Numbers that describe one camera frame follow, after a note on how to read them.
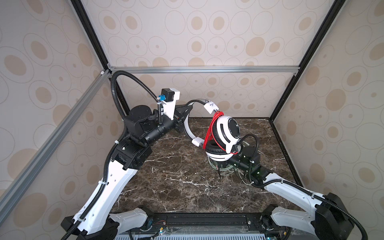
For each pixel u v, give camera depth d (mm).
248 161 580
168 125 465
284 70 919
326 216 401
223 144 439
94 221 353
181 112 468
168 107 436
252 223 729
